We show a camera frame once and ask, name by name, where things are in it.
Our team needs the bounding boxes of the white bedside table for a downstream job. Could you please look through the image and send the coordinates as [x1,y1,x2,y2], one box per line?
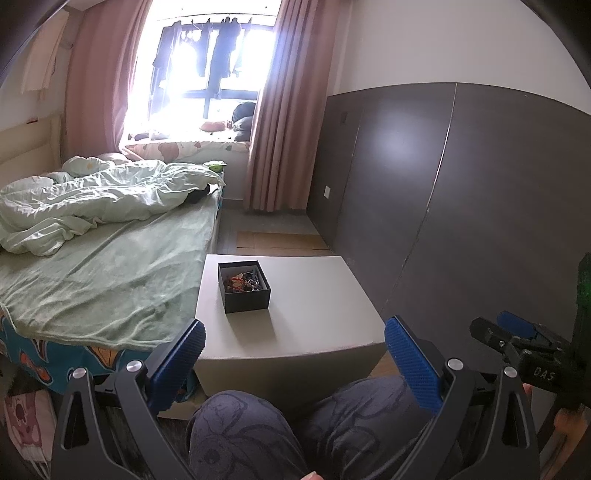
[194,254,387,409]

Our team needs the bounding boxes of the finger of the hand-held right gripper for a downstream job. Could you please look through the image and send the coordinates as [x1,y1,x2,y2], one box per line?
[469,316,525,366]
[497,311,563,343]

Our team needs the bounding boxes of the pile of mixed bracelets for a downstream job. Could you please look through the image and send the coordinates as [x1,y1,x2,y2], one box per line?
[223,271,269,294]

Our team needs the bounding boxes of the black jewelry box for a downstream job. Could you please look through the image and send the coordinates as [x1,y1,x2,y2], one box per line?
[217,260,271,315]

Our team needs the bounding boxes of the flat cardboard sheet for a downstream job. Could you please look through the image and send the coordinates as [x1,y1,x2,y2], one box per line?
[236,231,332,253]

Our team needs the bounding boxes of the pink cartoon cloth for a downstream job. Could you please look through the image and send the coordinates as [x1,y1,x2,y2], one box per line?
[4,391,55,462]

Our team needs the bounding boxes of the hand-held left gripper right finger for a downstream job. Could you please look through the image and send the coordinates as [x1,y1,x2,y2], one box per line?
[384,316,541,480]

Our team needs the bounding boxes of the window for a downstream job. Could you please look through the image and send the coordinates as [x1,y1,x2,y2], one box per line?
[131,14,278,134]

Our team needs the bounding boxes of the dark bag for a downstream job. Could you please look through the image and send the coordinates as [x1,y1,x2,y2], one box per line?
[230,102,257,143]

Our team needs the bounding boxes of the pale green duvet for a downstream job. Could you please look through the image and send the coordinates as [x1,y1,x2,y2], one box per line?
[0,156,227,257]

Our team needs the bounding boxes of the beige headboard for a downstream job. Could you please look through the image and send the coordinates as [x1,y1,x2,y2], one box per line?
[0,111,64,190]

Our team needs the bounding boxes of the person's right hand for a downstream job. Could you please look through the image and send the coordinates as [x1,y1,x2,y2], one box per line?
[553,406,591,446]

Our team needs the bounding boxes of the person's left leg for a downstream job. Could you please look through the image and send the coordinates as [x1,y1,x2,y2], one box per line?
[186,390,308,480]

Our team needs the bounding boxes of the hanging beige cloth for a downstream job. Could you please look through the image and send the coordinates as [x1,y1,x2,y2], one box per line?
[22,39,63,95]

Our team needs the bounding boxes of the blue cartoon bed sheet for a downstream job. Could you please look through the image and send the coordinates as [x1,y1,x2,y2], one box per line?
[0,305,197,402]

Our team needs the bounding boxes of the bed with green sheet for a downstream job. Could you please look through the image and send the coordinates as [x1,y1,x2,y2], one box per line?
[0,182,228,418]

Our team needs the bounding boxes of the person's knees in patterned trousers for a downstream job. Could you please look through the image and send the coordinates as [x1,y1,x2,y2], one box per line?
[300,375,465,480]

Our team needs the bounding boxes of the hanging dark clothes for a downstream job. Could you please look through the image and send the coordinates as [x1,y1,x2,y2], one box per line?
[152,16,252,100]

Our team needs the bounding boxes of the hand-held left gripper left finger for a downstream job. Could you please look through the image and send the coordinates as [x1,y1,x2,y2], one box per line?
[51,318,206,480]

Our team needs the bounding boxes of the pink curtain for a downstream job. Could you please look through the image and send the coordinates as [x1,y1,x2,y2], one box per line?
[243,0,356,214]
[62,0,155,164]

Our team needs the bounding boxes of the patterned window seat cushion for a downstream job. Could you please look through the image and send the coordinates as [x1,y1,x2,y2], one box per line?
[124,140,251,163]

